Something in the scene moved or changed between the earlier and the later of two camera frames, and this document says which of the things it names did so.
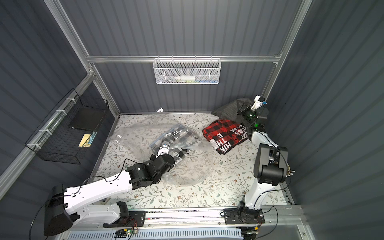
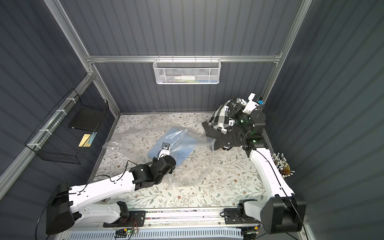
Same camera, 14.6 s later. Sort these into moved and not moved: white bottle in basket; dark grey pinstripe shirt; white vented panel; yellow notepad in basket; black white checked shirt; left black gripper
Moved: black white checked shirt; dark grey pinstripe shirt
Not moved: white vented panel; white bottle in basket; yellow notepad in basket; left black gripper
